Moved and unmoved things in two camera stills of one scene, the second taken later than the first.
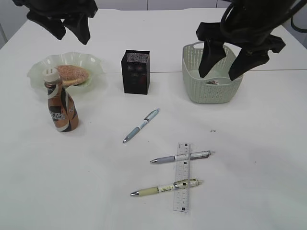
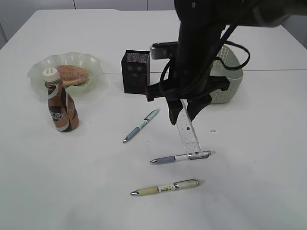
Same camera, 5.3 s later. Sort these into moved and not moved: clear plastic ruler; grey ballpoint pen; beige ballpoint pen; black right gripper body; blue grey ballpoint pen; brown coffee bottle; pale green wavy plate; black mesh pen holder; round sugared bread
Moved: clear plastic ruler; black right gripper body
Not moved: grey ballpoint pen; pale green wavy plate; brown coffee bottle; beige ballpoint pen; blue grey ballpoint pen; black mesh pen holder; round sugared bread
